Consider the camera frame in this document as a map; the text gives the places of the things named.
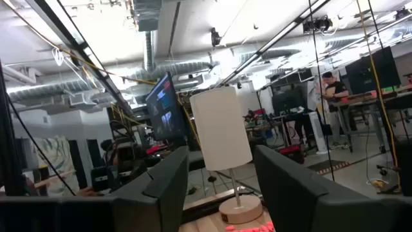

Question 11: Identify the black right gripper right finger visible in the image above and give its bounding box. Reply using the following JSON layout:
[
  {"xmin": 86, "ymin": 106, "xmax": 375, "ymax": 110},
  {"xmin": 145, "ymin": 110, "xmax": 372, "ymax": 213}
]
[{"xmin": 253, "ymin": 144, "xmax": 384, "ymax": 232}]

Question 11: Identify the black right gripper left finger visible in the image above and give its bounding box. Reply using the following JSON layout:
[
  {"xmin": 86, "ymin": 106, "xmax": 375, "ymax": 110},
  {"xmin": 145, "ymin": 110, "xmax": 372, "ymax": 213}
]
[{"xmin": 109, "ymin": 146, "xmax": 190, "ymax": 232}]

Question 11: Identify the pink foam earplug pile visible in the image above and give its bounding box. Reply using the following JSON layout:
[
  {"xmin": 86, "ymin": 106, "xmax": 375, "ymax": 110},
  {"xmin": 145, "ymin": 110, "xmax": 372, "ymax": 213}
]
[{"xmin": 224, "ymin": 221, "xmax": 276, "ymax": 232}]

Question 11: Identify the red tool box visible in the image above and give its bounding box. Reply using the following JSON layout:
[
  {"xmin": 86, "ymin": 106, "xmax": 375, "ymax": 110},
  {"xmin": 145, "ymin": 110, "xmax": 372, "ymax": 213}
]
[{"xmin": 279, "ymin": 144, "xmax": 305, "ymax": 164}]

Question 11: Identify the white tower fan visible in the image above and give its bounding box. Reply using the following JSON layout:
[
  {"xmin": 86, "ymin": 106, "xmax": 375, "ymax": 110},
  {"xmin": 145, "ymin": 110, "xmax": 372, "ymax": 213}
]
[{"xmin": 308, "ymin": 111, "xmax": 328, "ymax": 155}]

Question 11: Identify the person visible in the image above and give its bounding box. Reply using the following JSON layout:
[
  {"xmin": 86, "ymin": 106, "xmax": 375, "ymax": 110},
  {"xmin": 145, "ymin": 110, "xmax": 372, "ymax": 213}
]
[
  {"xmin": 99, "ymin": 138, "xmax": 120, "ymax": 168},
  {"xmin": 321, "ymin": 71, "xmax": 351, "ymax": 151}
]

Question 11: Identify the black computer monitor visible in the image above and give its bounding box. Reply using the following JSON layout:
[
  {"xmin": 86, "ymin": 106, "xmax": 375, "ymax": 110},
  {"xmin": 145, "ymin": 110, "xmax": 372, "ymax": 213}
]
[{"xmin": 145, "ymin": 72, "xmax": 188, "ymax": 142}]

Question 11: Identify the large dark screen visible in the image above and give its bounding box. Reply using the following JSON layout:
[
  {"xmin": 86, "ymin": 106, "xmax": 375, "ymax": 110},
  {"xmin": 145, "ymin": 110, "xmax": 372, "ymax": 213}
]
[{"xmin": 344, "ymin": 46, "xmax": 402, "ymax": 95}]

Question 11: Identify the black overhead beam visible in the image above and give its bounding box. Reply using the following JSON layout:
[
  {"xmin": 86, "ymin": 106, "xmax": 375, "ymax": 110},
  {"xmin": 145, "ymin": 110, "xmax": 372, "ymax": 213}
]
[{"xmin": 24, "ymin": 0, "xmax": 136, "ymax": 115}]

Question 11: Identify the silver flexible ceiling duct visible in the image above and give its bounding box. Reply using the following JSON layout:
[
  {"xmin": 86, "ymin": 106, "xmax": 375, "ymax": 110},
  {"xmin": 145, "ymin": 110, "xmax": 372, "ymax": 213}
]
[{"xmin": 8, "ymin": 61, "xmax": 213, "ymax": 102}]

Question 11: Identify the yellow hanging cable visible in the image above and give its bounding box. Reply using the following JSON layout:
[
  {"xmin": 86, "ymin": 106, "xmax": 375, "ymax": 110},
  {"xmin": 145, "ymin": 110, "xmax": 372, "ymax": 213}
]
[{"xmin": 355, "ymin": 0, "xmax": 402, "ymax": 191}]

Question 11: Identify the black ceiling camera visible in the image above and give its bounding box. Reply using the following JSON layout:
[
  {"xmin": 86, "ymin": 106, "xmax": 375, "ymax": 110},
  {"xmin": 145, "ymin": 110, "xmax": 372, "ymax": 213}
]
[{"xmin": 211, "ymin": 27, "xmax": 222, "ymax": 48}]

